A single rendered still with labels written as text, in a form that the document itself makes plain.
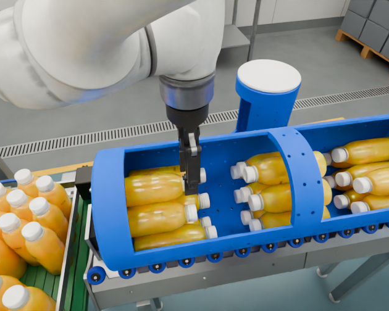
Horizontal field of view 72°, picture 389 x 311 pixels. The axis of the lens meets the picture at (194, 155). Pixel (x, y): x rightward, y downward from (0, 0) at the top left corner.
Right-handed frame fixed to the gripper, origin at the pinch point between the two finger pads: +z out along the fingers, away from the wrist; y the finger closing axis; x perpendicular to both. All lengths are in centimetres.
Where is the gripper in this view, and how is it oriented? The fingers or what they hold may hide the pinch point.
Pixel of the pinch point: (188, 173)
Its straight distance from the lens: 60.3
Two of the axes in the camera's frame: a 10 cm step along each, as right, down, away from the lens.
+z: 0.0, 6.9, 7.3
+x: -9.8, 1.3, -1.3
